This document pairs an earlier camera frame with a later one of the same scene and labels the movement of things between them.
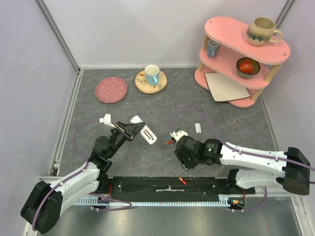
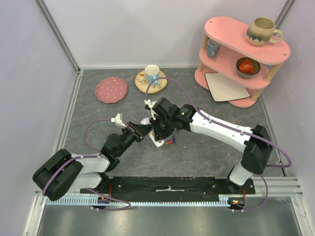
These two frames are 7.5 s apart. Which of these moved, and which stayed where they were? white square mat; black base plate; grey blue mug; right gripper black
Moved: right gripper black
Stayed: black base plate; white square mat; grey blue mug
